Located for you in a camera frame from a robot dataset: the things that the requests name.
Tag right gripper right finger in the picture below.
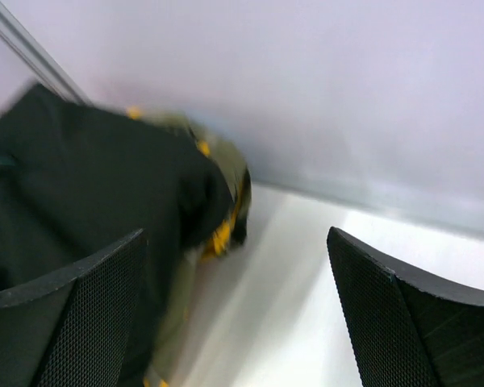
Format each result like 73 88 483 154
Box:
327 227 484 387

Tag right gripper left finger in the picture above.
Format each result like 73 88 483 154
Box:
0 230 148 386

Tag camouflage folded trousers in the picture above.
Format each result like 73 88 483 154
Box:
127 108 252 386

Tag black trousers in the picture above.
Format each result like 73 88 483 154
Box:
0 84 224 386

